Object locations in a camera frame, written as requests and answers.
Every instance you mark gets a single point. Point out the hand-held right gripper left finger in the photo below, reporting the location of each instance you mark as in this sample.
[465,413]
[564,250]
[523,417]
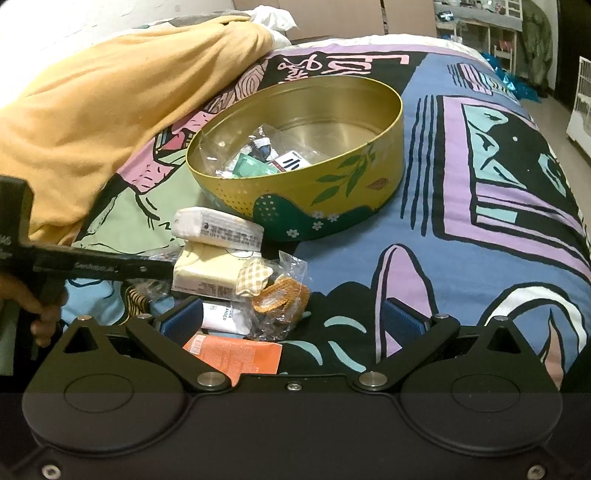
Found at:
[182,321]

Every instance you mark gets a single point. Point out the clear bag with checked star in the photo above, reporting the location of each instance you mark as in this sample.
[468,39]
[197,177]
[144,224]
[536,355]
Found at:
[277,295]

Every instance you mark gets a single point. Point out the person's left hand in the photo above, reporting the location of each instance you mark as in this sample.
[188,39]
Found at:
[46,323]

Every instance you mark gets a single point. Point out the beige wardrobe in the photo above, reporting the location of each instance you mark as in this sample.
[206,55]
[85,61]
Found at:
[351,18]

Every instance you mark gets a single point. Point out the clear bag of small parts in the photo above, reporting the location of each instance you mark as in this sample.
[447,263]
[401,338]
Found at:
[240,143]

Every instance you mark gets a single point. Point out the round gold floral tin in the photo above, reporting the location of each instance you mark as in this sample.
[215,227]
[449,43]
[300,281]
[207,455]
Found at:
[332,203]

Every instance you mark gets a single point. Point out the yellow blanket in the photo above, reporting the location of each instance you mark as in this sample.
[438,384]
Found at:
[115,115]

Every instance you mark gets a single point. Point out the green sachet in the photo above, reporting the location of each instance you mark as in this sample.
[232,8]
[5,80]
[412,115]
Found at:
[251,167]

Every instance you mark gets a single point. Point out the shiny blue foil decoration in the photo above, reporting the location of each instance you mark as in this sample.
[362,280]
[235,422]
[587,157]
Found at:
[512,78]

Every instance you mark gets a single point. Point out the hanging green coat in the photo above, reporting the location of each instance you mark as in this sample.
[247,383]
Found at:
[536,41]

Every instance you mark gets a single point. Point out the cream packet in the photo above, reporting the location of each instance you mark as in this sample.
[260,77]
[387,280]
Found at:
[207,272]

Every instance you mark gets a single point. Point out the white cloth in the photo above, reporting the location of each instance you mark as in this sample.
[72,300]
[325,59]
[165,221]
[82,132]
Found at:
[272,23]

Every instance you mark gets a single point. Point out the white packet with black stripes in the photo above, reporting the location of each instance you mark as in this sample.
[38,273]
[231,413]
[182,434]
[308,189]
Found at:
[295,162]

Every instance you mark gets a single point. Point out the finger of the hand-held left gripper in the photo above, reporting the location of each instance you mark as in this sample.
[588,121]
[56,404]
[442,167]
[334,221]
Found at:
[152,268]

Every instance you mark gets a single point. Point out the colourful printed bedsheet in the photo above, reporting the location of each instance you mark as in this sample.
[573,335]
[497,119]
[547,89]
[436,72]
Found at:
[461,207]

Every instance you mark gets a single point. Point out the cluttered white shelf desk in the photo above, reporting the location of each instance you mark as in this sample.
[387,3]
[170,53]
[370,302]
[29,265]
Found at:
[485,27]

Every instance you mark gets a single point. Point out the white sachet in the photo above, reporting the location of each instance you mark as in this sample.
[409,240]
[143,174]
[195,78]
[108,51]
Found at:
[226,317]

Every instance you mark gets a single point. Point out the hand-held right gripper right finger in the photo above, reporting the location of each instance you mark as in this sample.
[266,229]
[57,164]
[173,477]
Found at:
[401,322]

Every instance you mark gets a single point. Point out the white tissue packet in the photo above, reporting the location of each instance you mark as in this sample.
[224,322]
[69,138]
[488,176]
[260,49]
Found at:
[217,228]

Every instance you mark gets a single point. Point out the orange sachet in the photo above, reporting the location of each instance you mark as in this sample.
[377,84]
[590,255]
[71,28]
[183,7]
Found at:
[240,355]

